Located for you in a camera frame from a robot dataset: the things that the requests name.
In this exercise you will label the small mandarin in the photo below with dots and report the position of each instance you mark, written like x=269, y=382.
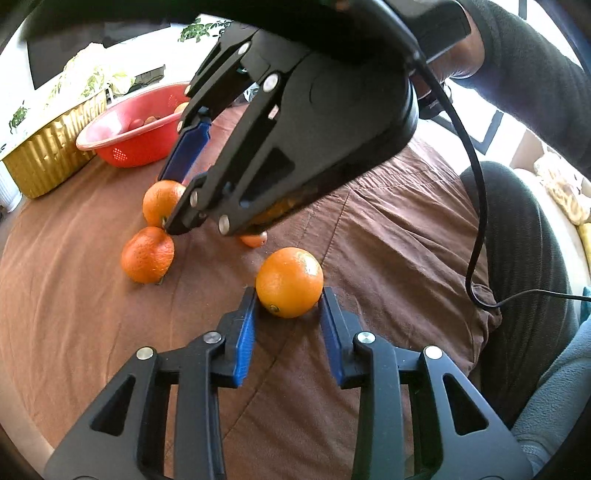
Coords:
x=159, y=203
x=147, y=256

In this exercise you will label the red tomato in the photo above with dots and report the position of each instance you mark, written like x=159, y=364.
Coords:
x=136, y=124

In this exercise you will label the yellow patterned cushion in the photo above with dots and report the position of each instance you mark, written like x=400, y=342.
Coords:
x=565, y=194

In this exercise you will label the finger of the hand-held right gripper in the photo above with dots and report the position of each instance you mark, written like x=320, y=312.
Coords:
x=217, y=198
x=184, y=152

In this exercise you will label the person's right hand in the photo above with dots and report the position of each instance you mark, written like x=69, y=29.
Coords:
x=461, y=55

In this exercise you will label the beige sofa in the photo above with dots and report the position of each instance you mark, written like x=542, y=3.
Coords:
x=524, y=152

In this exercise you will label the person's leg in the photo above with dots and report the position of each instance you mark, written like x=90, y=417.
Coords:
x=526, y=277

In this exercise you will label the large rough mandarin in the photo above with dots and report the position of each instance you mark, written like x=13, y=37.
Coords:
x=181, y=108

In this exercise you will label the napa cabbage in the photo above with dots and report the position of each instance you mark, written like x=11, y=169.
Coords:
x=87, y=69

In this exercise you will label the bushy plant in white pot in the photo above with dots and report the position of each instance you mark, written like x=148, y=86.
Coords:
x=198, y=30

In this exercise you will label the gold foil tray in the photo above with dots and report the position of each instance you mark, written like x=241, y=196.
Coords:
x=51, y=157

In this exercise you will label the plant in white ribbed pot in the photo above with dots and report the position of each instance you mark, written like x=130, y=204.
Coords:
x=10, y=191

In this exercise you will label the brown tablecloth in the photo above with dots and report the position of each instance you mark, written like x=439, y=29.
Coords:
x=92, y=346

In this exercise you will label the brown round fruit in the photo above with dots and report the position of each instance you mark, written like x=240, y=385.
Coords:
x=151, y=121

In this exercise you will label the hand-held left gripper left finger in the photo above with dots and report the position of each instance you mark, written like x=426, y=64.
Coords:
x=244, y=341

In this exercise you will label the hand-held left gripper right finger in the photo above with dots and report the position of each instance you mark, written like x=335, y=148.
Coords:
x=332, y=341

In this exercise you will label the person's right forearm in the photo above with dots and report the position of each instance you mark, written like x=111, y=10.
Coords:
x=531, y=83

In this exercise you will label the red plastic basin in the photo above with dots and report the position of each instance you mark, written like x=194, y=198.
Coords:
x=134, y=152

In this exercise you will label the smooth navel orange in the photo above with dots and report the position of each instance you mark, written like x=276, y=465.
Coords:
x=289, y=281

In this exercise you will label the wall television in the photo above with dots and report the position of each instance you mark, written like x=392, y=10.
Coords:
x=51, y=60

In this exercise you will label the grey fleece clothing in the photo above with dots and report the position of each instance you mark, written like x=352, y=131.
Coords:
x=558, y=397

